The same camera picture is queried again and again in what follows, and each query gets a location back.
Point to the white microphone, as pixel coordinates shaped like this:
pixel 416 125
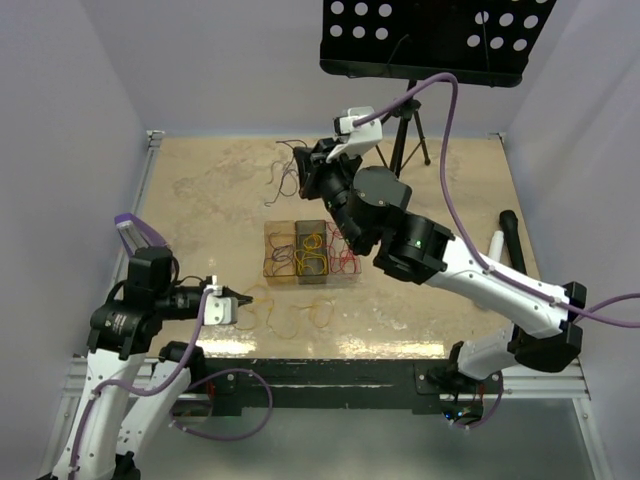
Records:
pixel 496 246

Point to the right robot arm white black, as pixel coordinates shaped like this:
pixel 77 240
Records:
pixel 369 207

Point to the orange transparent bin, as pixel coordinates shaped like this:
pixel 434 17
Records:
pixel 279 245

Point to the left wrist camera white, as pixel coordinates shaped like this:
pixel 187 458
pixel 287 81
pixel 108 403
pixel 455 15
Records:
pixel 220 308

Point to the black microphone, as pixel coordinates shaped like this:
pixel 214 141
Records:
pixel 509 223

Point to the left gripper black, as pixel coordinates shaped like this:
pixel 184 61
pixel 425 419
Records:
pixel 241 298

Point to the yellow red cable ball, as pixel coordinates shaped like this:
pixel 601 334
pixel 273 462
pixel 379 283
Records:
pixel 283 319

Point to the purple metronome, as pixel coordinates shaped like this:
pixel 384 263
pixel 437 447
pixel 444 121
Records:
pixel 135 233

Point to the clear transparent bin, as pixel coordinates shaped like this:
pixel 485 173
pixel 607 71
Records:
pixel 344 268

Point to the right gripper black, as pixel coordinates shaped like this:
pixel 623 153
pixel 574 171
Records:
pixel 313 165

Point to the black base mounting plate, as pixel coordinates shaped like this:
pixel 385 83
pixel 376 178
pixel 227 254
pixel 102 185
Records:
pixel 356 384

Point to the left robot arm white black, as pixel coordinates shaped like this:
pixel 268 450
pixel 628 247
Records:
pixel 116 420

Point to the black music stand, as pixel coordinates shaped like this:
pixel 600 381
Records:
pixel 484 43

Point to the grey transparent bin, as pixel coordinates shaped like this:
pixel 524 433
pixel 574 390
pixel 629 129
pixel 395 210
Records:
pixel 311 252

